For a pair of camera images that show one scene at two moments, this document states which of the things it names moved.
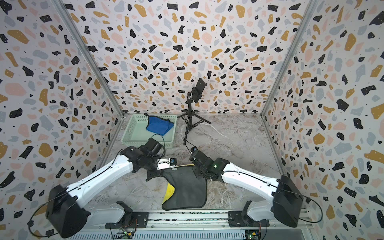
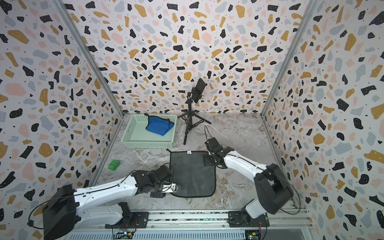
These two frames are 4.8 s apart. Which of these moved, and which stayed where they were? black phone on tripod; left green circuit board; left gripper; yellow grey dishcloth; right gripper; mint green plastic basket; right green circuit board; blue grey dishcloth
Moved: left gripper; yellow grey dishcloth; right gripper
Stayed: mint green plastic basket; right green circuit board; blue grey dishcloth; left green circuit board; black phone on tripod
